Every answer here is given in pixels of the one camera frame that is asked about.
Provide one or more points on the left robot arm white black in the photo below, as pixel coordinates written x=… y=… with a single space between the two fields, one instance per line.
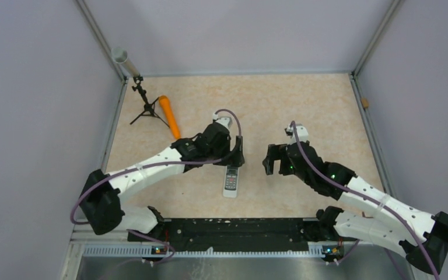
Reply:
x=103 y=194

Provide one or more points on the black mini tripod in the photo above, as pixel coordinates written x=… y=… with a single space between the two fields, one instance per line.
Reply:
x=148 y=107

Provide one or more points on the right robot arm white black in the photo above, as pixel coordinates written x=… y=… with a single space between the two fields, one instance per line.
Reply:
x=420 y=237

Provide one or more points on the grey tube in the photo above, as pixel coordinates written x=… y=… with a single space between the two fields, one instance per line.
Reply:
x=120 y=56

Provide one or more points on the white remote control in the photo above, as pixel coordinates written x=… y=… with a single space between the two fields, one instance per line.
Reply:
x=231 y=182

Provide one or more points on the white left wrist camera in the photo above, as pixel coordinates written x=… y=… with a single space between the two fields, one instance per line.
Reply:
x=221 y=122

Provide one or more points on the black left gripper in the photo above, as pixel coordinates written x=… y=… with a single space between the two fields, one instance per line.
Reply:
x=233 y=158

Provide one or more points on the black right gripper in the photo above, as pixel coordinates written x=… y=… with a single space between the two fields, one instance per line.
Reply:
x=273 y=154

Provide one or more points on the white cable duct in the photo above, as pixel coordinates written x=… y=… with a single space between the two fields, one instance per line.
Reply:
x=148 y=251

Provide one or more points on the small cork piece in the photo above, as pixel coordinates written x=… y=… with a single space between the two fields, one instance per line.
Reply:
x=364 y=102

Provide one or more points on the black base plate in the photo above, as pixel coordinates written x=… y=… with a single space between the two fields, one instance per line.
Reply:
x=243 y=234

